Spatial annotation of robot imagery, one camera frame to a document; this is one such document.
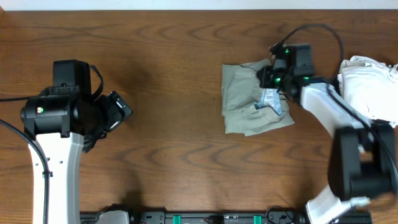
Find grey-green cotton shorts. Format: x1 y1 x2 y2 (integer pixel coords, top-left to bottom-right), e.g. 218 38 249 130
221 59 294 136

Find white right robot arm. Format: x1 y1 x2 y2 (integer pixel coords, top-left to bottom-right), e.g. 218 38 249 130
256 44 397 223

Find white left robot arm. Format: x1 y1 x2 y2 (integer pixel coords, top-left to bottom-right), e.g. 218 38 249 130
21 86 132 223

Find white folded garment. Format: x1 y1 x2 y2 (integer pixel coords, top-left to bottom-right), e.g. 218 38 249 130
337 55 397 127

